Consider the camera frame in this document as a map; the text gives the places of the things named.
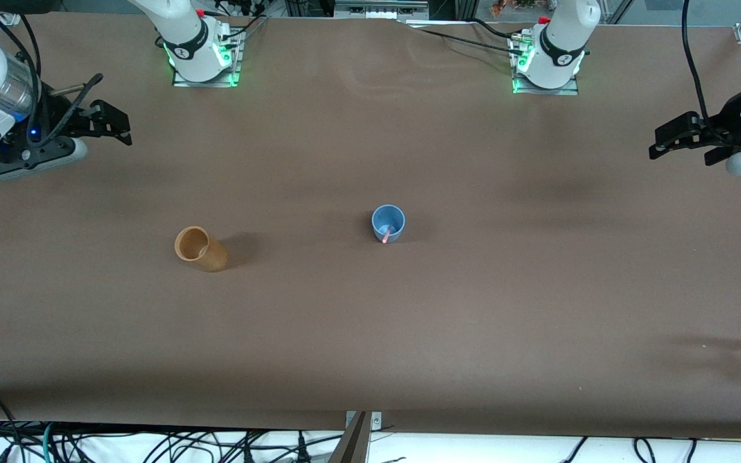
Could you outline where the silver equipment box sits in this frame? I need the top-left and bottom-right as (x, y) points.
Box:
(334, 0), (429, 19)

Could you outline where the blue cup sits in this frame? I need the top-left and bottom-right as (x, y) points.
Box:
(371, 204), (407, 244)

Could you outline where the brown beam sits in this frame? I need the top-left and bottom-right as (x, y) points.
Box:
(327, 412), (371, 463)

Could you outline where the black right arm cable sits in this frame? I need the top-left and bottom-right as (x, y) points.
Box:
(0, 0), (104, 145)

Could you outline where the black cable on table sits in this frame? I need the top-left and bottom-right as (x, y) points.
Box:
(403, 18), (529, 55)

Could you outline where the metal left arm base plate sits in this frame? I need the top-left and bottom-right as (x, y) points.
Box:
(512, 35), (580, 96)

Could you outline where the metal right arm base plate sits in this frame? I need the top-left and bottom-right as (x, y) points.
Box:
(172, 29), (242, 88)

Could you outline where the brown cup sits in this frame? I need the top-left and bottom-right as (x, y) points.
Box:
(174, 226), (230, 273)

